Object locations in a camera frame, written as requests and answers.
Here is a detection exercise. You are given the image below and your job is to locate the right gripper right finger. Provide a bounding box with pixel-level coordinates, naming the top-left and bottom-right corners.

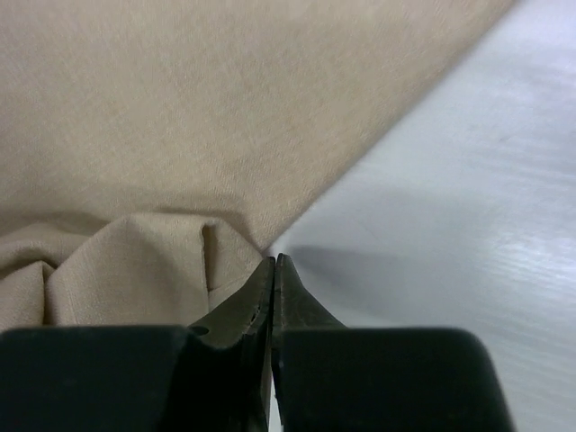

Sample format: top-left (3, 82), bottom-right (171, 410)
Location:
top-left (272, 254), bottom-right (514, 431)

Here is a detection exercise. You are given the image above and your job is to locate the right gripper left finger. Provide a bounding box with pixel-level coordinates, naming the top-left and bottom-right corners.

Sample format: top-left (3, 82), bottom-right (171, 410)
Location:
top-left (1, 257), bottom-right (275, 431)

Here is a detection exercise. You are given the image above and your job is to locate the beige cloth napkin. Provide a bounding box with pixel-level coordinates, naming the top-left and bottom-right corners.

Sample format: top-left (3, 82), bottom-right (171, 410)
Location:
top-left (1, 1), bottom-right (510, 329)

